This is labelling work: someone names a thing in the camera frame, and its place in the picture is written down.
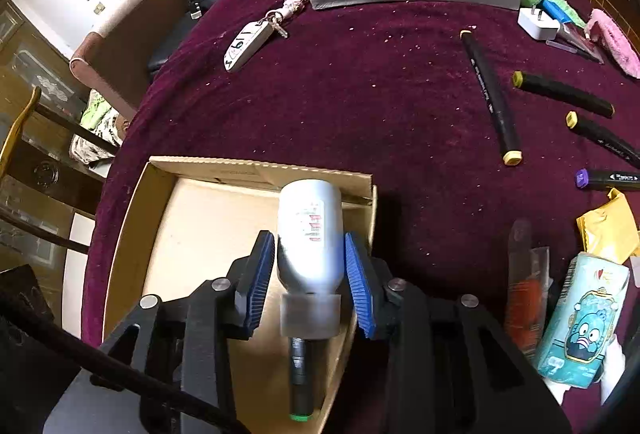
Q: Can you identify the green capped black marker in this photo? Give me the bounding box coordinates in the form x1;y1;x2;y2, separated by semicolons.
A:
290;338;314;422

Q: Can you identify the purple capped black marker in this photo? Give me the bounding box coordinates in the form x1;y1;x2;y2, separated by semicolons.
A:
575;169;640;191

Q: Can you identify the clear plastic packet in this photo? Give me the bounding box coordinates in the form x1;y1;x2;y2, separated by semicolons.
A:
551;22;604;64

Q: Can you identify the pink fluffy cloth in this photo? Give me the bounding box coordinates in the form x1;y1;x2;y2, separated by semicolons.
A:
585;9;640;80

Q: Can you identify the yellow wooden chair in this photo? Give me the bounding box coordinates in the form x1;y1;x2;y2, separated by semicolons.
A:
0;85;122;256

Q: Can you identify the cardboard box tray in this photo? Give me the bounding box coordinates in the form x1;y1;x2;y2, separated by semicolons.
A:
102;156;378;433

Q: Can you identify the white plastic bottle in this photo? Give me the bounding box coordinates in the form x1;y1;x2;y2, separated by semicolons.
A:
277;180;345;340

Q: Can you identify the blue small item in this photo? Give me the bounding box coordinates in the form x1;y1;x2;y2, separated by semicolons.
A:
539;0;573;24

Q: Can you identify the brown upholstered chair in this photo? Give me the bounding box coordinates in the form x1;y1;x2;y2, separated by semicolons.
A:
70;0;189;120

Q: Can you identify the yellow snack packet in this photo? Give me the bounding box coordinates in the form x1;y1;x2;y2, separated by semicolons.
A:
576;188;639;264

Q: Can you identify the orange item clear wrapper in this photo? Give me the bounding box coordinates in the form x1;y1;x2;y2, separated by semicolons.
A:
504;219;551;360

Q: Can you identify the teal cartoon tissue pack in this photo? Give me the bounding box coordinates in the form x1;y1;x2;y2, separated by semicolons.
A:
533;252;630;388

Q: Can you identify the white power adapter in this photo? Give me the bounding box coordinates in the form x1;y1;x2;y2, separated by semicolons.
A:
518;6;560;41

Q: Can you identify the yellow capped black marker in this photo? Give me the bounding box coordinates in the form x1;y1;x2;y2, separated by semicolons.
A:
460;29;523;167

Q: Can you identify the maroon bed blanket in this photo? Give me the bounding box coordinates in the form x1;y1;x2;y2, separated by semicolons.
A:
81;0;639;345

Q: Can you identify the white key fob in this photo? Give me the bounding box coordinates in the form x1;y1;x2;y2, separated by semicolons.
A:
224;20;273;72

